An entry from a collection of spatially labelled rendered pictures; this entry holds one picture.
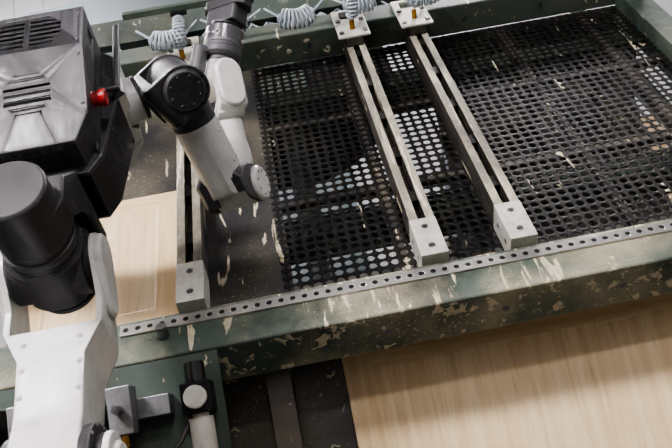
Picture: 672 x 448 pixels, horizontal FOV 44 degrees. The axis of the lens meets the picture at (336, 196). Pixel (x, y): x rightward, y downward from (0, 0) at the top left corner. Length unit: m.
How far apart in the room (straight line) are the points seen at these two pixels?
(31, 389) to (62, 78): 0.52
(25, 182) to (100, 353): 0.30
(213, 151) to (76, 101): 0.33
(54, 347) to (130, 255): 0.72
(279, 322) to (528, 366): 0.61
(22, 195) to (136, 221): 0.90
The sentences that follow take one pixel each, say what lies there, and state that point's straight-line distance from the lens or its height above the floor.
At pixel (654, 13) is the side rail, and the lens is 2.80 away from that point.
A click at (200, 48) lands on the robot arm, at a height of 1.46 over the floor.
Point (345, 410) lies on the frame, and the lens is 1.97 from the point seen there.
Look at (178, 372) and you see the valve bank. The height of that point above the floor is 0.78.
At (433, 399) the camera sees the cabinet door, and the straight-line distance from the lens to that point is 1.96.
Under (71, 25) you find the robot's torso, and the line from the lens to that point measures 1.56.
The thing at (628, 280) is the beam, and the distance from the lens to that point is 1.86.
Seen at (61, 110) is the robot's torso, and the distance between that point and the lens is 1.46.
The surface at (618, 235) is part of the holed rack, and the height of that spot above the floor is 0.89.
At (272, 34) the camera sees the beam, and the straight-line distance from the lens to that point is 2.69.
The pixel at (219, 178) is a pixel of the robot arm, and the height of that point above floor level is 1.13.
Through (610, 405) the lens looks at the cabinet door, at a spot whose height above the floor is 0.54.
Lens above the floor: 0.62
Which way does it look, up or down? 15 degrees up
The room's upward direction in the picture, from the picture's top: 11 degrees counter-clockwise
